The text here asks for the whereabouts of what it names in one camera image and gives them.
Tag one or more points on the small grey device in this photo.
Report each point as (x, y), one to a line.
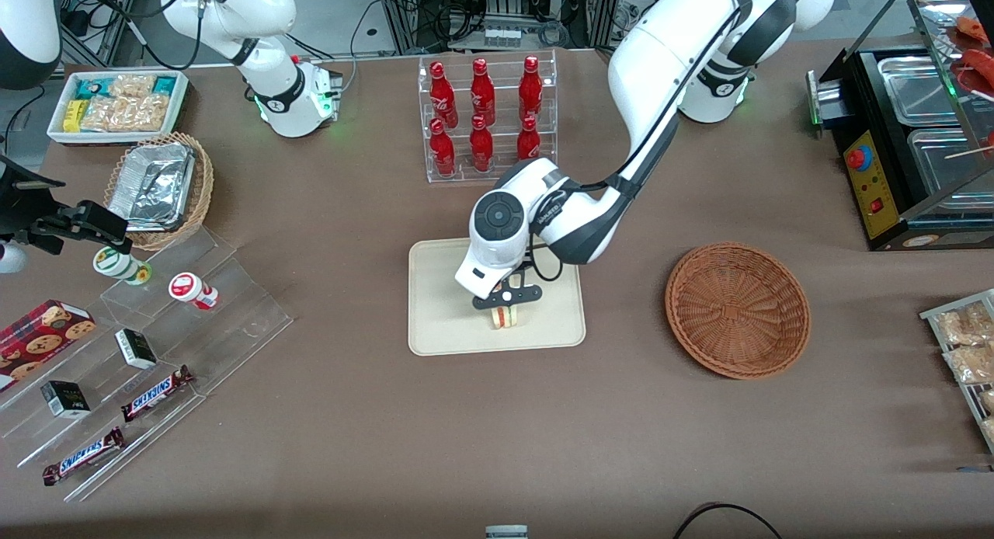
(506, 533)

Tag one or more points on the red cola bottle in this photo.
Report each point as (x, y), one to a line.
(529, 141)
(443, 152)
(482, 92)
(443, 96)
(531, 88)
(481, 149)

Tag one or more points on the aluminium foil tray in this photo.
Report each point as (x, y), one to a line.
(151, 186)

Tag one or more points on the red grilled sausage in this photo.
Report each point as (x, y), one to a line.
(972, 29)
(974, 67)

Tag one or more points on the yellow snack packet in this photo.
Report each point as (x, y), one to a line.
(74, 116)

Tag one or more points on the small black carton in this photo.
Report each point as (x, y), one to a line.
(137, 349)
(65, 399)

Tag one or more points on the large clear cracker bag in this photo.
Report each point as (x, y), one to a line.
(128, 116)

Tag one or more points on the clear acrylic bottle rack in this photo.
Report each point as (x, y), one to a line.
(505, 104)

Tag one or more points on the snickers chocolate bar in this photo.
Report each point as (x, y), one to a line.
(81, 456)
(155, 394)

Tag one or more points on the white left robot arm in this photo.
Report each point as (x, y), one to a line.
(668, 57)

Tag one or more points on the clear fried snack bag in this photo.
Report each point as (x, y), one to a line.
(971, 364)
(989, 430)
(988, 401)
(967, 325)

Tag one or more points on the red lidded yogurt cup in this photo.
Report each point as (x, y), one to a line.
(188, 288)

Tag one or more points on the small clear cracker bag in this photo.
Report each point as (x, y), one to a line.
(132, 85)

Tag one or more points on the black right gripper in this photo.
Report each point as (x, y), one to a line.
(22, 210)

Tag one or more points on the clear acrylic step stand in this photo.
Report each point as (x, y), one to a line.
(233, 321)

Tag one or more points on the teal snack packet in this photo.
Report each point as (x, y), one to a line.
(164, 84)
(93, 88)

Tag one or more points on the red cookie box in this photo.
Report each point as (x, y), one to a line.
(39, 341)

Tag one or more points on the white snack bin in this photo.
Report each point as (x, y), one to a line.
(180, 104)

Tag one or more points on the triangular sandwich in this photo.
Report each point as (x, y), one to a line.
(505, 318)

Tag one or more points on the light wicker basket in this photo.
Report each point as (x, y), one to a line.
(200, 189)

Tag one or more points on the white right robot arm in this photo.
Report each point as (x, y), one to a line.
(272, 96)

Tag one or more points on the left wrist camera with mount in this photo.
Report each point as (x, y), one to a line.
(524, 294)

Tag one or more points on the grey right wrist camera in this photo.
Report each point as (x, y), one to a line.
(9, 258)

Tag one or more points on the brown wicker basket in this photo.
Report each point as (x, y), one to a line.
(738, 310)

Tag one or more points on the beige plastic tray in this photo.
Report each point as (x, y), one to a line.
(443, 321)

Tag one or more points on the steel warmer pan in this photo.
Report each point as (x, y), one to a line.
(920, 88)
(943, 160)

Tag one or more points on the green lidded yogurt cup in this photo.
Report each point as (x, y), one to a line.
(116, 264)

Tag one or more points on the black hot food warmer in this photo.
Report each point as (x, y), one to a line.
(858, 96)

